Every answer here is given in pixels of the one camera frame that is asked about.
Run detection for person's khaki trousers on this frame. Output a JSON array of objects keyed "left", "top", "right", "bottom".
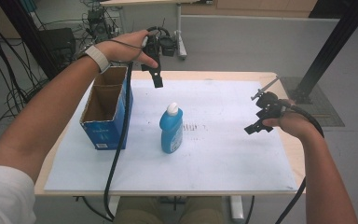
[{"left": 113, "top": 195, "right": 225, "bottom": 224}]

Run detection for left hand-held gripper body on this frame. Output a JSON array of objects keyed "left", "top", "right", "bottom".
[{"left": 141, "top": 26, "right": 178, "bottom": 73}]

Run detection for black device on stand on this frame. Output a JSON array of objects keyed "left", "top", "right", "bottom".
[{"left": 86, "top": 7, "right": 121, "bottom": 43}]

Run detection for person's left hand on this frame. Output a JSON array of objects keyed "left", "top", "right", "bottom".
[{"left": 102, "top": 30, "right": 159, "bottom": 69}]

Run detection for bundle of black floor cables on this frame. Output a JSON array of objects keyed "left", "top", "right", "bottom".
[{"left": 0, "top": 3, "right": 49, "bottom": 158}]

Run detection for blue bottle with white cap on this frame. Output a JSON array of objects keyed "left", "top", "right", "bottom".
[{"left": 158, "top": 102, "right": 184, "bottom": 155}]

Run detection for table with white legs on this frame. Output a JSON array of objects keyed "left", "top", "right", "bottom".
[{"left": 100, "top": 0, "right": 214, "bottom": 61}]

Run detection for light wooden cabinet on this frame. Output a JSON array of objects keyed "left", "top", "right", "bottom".
[{"left": 181, "top": 0, "right": 320, "bottom": 19}]

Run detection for white table leg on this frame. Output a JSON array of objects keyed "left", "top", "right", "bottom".
[{"left": 228, "top": 195, "right": 245, "bottom": 224}]

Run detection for black equipment box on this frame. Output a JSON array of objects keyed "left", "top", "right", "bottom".
[{"left": 38, "top": 27, "right": 77, "bottom": 64}]

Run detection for white table mat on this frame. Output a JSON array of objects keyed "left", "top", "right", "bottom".
[{"left": 44, "top": 78, "right": 299, "bottom": 192}]

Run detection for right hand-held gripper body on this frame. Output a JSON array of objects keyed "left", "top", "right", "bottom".
[{"left": 250, "top": 76, "right": 286, "bottom": 121}]

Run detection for black metal frame post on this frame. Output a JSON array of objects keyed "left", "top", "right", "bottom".
[
  {"left": 286, "top": 0, "right": 358, "bottom": 105},
  {"left": 0, "top": 0, "right": 61, "bottom": 80}
]

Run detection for white shirt sleeve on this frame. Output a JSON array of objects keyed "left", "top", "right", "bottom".
[{"left": 0, "top": 165, "right": 37, "bottom": 224}]

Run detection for wristwatch with white band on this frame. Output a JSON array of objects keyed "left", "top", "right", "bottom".
[{"left": 77, "top": 44, "right": 112, "bottom": 75}]

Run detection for person's right hand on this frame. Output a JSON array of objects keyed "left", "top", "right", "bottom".
[{"left": 262, "top": 99, "right": 320, "bottom": 140}]

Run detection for blue cardboard box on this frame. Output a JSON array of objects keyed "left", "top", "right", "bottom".
[{"left": 79, "top": 65, "right": 135, "bottom": 151}]

